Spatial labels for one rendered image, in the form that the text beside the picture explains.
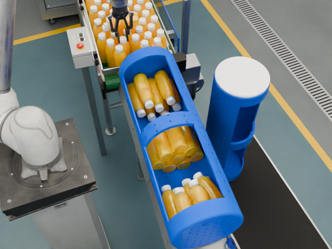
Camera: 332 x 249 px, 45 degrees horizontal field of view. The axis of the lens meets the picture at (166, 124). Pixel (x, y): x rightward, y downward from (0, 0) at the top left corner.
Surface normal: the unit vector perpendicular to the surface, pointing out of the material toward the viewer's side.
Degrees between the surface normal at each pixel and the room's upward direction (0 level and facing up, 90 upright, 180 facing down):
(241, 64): 0
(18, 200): 5
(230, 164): 0
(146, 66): 90
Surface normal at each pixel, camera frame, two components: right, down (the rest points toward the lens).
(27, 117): 0.15, -0.62
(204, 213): -0.13, -0.55
